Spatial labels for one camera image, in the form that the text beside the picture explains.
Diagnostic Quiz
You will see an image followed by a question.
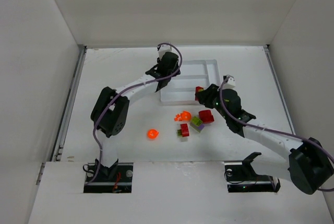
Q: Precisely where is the orange flower lego piece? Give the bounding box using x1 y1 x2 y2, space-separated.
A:
174 111 192 122

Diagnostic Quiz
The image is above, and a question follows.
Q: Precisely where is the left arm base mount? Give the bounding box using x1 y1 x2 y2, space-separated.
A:
83 162 134 194

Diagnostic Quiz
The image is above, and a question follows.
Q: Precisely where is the orange round lego piece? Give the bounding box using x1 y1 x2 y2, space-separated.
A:
147 129 159 140

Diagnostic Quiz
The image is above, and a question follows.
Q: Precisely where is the large red lego block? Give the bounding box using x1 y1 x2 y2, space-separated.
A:
198 110 214 124

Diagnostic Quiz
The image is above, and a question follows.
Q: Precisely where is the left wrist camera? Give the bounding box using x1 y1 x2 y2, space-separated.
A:
157 43 172 58

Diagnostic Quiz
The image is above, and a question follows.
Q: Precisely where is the white divided sorting tray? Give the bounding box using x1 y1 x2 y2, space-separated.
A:
160 60 221 105

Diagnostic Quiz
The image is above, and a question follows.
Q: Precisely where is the green and purple lego stack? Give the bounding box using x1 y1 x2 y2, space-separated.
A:
190 116 205 133

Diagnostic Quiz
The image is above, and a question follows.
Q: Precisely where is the red and green lego stack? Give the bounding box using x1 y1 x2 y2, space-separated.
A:
177 123 189 137

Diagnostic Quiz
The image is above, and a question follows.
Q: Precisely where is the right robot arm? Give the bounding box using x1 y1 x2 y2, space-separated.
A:
195 84 333 195

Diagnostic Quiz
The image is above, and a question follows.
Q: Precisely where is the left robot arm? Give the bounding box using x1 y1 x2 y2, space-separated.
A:
90 51 183 176

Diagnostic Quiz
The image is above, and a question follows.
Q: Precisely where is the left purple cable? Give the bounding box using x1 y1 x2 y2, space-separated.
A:
86 42 183 185

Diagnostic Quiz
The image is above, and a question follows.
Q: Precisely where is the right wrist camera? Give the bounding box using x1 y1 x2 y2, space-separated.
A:
223 75 236 89

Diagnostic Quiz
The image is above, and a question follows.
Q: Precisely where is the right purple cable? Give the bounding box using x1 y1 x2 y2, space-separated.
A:
219 76 334 192

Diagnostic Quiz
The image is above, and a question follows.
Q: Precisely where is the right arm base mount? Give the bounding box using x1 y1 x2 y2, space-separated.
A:
224 152 281 193

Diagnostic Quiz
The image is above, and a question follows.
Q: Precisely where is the purple cable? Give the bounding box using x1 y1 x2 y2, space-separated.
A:
219 76 334 192
86 42 183 185

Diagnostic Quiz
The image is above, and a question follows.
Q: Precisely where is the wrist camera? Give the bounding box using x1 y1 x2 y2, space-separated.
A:
157 43 172 58
223 75 236 89

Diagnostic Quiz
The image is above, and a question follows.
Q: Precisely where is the small red lego brick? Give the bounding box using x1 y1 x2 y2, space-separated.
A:
195 86 204 93

